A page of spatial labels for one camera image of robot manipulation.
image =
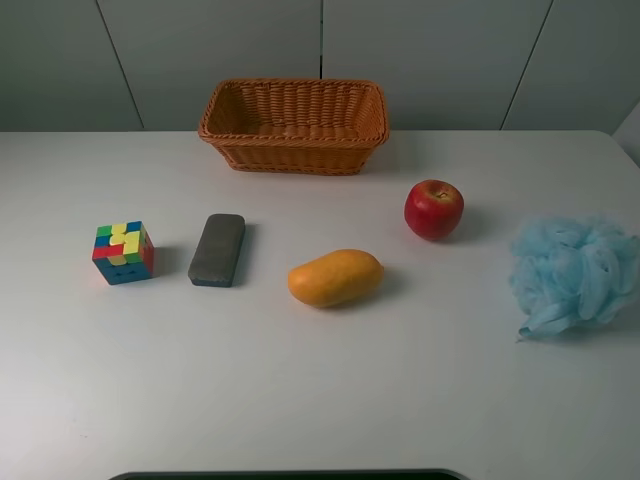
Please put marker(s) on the orange wicker basket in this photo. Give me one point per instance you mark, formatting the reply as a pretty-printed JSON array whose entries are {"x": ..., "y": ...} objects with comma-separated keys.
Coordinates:
[{"x": 310, "y": 126}]

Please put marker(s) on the multicoloured puzzle cube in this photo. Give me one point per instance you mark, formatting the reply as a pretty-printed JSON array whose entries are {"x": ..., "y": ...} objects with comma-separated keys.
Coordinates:
[{"x": 123, "y": 253}]

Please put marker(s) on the yellow orange mango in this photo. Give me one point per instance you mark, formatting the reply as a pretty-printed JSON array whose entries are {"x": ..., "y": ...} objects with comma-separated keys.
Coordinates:
[{"x": 338, "y": 277}]

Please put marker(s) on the grey whiteboard eraser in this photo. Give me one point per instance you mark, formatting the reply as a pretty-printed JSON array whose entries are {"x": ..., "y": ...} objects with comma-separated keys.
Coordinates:
[{"x": 217, "y": 253}]

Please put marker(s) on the red apple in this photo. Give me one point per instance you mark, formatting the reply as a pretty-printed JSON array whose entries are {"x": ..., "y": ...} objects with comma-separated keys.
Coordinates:
[{"x": 433, "y": 209}]

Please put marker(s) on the light blue bath loofah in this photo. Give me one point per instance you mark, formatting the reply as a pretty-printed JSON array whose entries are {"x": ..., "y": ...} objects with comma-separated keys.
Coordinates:
[{"x": 569, "y": 274}]

